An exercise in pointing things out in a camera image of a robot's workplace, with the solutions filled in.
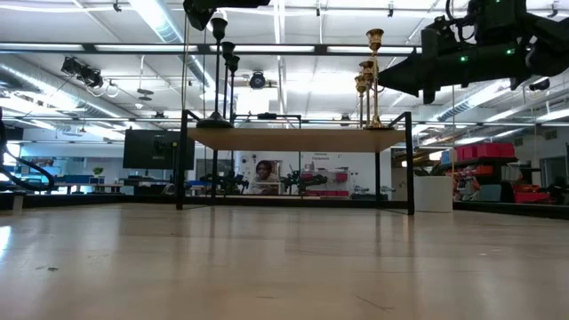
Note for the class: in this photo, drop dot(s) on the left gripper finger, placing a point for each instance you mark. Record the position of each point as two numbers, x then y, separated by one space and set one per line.
244 3

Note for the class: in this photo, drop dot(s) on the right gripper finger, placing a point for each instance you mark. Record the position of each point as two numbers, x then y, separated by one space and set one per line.
406 77

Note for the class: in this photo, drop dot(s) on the black candle stick holder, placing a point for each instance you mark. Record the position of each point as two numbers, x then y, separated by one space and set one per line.
227 48
233 63
218 31

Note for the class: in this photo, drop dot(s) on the black background robot arm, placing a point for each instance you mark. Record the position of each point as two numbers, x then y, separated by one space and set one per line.
226 182
306 180

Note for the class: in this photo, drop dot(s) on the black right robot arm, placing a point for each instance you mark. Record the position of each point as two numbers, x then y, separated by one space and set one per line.
547 44

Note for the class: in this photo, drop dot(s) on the red storage bins row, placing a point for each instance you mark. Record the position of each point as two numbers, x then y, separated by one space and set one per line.
484 151

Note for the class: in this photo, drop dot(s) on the black ceiling fixture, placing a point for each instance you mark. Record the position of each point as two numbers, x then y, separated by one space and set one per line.
540 84

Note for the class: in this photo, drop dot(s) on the white cabinet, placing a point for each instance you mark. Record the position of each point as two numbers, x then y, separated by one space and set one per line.
435 193

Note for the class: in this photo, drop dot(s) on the black monitor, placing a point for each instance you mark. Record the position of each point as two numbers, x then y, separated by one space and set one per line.
151 149

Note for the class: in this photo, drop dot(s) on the red storage bin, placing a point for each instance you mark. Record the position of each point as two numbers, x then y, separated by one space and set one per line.
531 197

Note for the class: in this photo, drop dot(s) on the person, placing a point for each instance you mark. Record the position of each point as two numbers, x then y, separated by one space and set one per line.
264 171

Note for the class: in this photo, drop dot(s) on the small green plant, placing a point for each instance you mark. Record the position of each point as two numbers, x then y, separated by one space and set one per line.
98 170

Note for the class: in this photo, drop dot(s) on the black overhead frame bar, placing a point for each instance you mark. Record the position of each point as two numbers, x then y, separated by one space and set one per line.
197 48

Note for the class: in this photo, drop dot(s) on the wooden shelf black frame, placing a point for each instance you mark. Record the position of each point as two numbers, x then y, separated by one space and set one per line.
293 140

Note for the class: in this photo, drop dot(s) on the black ceiling camera cluster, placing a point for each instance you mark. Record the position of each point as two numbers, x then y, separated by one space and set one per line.
82 72

